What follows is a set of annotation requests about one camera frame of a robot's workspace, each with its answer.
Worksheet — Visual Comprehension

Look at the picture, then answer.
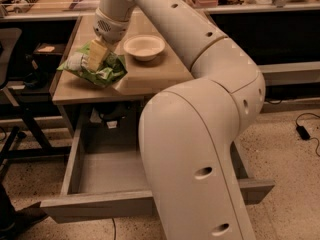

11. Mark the black power adapter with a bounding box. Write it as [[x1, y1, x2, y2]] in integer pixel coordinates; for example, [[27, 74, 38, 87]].
[[296, 125, 310, 140]]

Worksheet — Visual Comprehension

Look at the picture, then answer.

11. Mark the black floor cable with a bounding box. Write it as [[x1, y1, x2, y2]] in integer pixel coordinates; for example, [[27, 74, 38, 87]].
[[111, 217, 118, 240]]

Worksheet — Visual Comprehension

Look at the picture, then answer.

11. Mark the dark shoe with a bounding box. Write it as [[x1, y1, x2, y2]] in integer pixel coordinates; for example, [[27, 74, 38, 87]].
[[0, 202, 48, 240]]

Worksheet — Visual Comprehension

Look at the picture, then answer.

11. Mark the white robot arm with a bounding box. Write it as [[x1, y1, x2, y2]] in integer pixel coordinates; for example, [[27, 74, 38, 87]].
[[94, 0, 265, 240]]

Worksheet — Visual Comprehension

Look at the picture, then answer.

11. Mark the grey open drawer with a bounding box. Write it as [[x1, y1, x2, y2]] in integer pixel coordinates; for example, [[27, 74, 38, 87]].
[[40, 110, 276, 224]]

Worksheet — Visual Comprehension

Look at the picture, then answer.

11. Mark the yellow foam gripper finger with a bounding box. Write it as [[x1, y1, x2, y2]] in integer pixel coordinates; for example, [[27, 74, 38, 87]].
[[88, 38, 110, 72]]

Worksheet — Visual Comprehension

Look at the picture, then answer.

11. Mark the white bowl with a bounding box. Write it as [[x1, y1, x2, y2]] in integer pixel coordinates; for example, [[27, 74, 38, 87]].
[[123, 35, 165, 62]]

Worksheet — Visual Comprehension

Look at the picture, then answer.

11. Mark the black box with label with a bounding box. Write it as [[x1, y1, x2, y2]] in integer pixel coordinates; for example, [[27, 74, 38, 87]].
[[33, 43, 66, 72]]

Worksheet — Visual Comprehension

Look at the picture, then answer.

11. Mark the grey counter cabinet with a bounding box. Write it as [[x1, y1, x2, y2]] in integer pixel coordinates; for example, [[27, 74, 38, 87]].
[[49, 10, 234, 138]]

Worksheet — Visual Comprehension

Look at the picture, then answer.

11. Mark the green rice chip bag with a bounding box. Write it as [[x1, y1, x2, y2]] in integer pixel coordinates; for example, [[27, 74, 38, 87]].
[[57, 43, 127, 87]]

